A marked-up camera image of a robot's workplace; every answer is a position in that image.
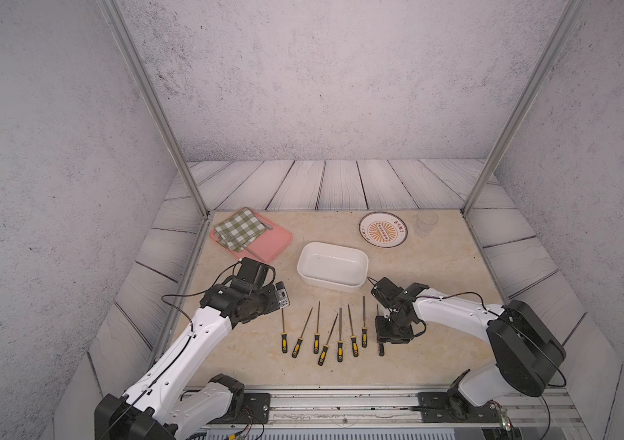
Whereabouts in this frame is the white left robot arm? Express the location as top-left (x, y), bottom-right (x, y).
top-left (94, 258), bottom-right (290, 439)

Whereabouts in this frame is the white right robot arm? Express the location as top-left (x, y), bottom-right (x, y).
top-left (371, 278), bottom-right (567, 423)

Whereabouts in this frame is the white plastic storage box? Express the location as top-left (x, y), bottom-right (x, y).
top-left (297, 242), bottom-right (370, 293)

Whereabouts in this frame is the green checkered cloth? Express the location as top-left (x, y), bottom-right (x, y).
top-left (214, 207), bottom-right (268, 252)

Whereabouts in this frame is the pink cutting board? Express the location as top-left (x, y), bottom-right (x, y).
top-left (209, 209), bottom-right (293, 263)

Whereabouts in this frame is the round patterned plate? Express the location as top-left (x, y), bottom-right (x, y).
top-left (359, 212), bottom-right (408, 249)

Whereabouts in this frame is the clear glass cup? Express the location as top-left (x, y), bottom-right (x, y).
top-left (414, 210), bottom-right (438, 238)

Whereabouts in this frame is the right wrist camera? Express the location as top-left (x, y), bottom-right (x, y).
top-left (369, 277), bottom-right (404, 310)

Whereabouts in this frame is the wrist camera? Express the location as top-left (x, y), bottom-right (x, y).
top-left (369, 277), bottom-right (404, 310)
top-left (275, 287), bottom-right (290, 310)

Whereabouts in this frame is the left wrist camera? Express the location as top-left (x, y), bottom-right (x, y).
top-left (275, 287), bottom-right (290, 310)

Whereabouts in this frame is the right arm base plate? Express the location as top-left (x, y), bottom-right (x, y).
top-left (410, 392), bottom-right (500, 424)

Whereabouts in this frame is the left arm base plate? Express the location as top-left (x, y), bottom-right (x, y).
top-left (209, 392), bottom-right (271, 426)

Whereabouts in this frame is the aluminium front rail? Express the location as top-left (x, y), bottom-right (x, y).
top-left (245, 385), bottom-right (590, 439)

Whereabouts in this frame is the left aluminium frame post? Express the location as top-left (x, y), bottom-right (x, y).
top-left (98, 0), bottom-right (209, 217)

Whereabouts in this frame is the aluminium frame post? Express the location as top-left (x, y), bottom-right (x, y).
top-left (98, 0), bottom-right (209, 217)
top-left (460, 0), bottom-right (587, 219)

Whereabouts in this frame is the right aluminium frame post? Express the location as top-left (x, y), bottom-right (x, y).
top-left (460, 0), bottom-right (587, 219)

